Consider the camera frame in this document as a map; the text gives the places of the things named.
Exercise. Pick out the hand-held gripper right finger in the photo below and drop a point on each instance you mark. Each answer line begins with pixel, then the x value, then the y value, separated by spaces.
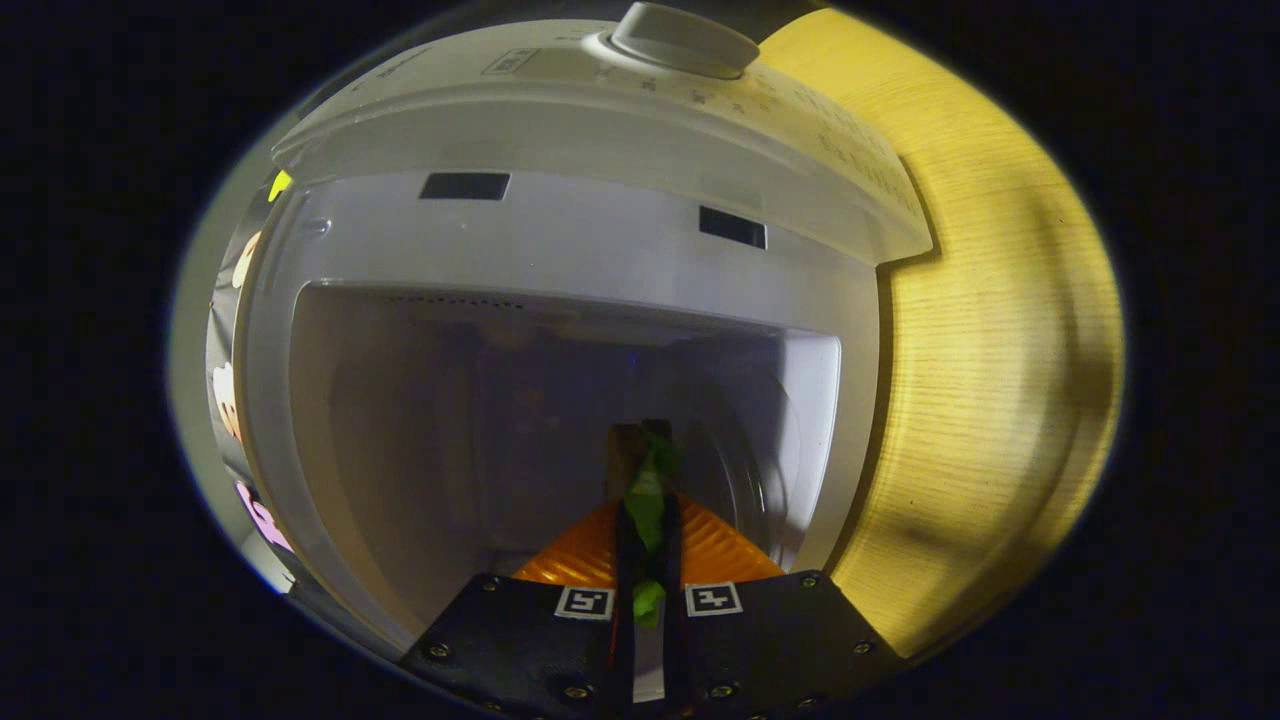
pixel 675 650

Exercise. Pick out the brown bread with green lettuce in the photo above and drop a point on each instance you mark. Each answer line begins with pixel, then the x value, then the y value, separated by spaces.
pixel 648 500

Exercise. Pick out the white microwave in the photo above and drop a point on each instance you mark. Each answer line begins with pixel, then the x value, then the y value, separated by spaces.
pixel 600 220

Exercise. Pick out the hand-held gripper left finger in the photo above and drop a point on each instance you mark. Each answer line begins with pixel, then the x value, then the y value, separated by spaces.
pixel 622 650

